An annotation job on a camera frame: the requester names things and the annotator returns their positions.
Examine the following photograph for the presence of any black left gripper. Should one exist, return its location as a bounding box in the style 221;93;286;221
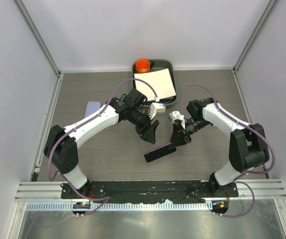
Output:
129;108;159;144

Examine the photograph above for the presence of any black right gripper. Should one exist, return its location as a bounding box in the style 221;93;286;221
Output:
168;117;211;149

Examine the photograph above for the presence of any purple bare phone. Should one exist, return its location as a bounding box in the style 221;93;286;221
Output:
143;142;176;163

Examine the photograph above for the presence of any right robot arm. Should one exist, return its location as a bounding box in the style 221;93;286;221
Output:
169;98;270;197

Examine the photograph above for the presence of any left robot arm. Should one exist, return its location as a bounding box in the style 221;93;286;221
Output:
43;89;166;199

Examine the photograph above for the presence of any blue dotted plate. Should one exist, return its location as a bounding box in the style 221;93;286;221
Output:
159;98;176;105

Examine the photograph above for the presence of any white square plate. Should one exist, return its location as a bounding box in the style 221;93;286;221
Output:
134;69;176;101

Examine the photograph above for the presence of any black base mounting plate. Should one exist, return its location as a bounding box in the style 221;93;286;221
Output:
60;179;240;205

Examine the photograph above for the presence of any orange mug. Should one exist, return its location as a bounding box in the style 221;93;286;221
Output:
135;59;154;74

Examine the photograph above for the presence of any dark green plastic tray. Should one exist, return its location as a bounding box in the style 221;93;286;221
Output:
132;59;177;107

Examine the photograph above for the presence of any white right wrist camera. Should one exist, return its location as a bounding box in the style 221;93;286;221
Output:
168;111;185;129

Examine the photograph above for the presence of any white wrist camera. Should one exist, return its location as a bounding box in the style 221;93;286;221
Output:
168;111;185;129
148;102;166;120

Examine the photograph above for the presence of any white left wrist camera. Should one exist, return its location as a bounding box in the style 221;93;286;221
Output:
148;102;166;120

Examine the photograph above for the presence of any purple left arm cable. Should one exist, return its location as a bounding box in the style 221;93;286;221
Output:
47;78;160;197

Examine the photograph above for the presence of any aluminium front rail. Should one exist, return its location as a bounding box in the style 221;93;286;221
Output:
14;179;286;202

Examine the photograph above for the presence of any slotted cable duct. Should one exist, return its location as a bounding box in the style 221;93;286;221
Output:
26;201;212;212

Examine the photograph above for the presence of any right aluminium frame post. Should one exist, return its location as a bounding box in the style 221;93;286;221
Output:
232;0;281;75

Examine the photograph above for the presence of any aluminium frame post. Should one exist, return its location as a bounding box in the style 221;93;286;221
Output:
12;0;64;78
232;0;281;75

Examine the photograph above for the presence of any left aluminium frame post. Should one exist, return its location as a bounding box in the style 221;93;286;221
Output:
12;0;64;78

